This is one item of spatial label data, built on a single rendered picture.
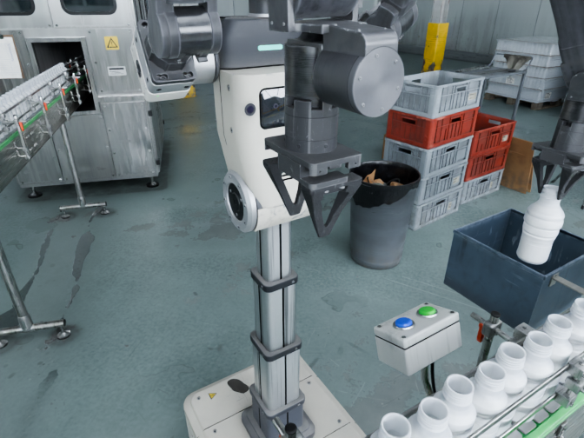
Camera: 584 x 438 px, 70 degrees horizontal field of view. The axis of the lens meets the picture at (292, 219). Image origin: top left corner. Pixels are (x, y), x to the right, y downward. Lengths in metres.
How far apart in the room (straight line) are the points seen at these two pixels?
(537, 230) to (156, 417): 1.70
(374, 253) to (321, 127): 2.41
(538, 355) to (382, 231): 2.03
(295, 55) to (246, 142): 0.51
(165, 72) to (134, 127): 3.20
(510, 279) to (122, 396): 1.72
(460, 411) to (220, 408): 1.21
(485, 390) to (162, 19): 0.73
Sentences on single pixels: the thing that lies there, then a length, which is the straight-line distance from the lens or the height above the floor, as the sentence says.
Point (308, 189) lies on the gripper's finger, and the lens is 0.42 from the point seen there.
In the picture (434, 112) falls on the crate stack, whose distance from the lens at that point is 3.11.
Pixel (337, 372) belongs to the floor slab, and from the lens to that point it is 2.20.
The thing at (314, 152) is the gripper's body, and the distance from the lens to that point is 0.44.
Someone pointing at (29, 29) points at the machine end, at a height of 1.40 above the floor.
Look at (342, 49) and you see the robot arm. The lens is 0.38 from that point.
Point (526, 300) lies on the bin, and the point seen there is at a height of 0.85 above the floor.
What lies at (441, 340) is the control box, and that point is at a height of 1.09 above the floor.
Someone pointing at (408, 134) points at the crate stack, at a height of 0.73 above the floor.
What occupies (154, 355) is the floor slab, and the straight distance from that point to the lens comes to 2.38.
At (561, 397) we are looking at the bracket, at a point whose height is 1.04.
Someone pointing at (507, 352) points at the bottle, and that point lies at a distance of 0.76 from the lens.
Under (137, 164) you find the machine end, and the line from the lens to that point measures 4.16.
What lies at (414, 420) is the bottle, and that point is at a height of 1.13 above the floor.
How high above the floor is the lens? 1.63
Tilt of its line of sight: 28 degrees down
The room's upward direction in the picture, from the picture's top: straight up
